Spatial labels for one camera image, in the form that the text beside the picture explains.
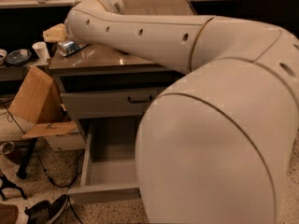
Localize grey drawer cabinet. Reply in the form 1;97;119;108
50;45;182;136

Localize grey drawer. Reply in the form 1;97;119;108
59;72;169;120
68;117;139;203

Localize black stand leg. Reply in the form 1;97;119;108
16;138;37;179

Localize black tripod foot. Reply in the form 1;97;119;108
0;175;27;201

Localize grey bottom drawer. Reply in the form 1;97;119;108
68;117;139;203

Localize white bowl at left edge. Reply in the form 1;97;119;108
0;49;7;66

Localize black office chair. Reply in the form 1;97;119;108
237;0;299;37

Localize white paper cup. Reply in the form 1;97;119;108
32;41;50;61

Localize black floor cable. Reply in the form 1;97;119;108
0;98;84;224

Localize open cardboard box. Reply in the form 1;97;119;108
8;66;85;151

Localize dark round dish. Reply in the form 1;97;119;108
6;49;32;66

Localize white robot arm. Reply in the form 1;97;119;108
64;0;299;224

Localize grey middle drawer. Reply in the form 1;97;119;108
59;72;169;120

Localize dark shoe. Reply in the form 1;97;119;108
24;194;68;224

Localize brown cup on floor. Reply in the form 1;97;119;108
0;142;23;164

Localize silver blue redbull can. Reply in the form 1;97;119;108
57;40;86;57

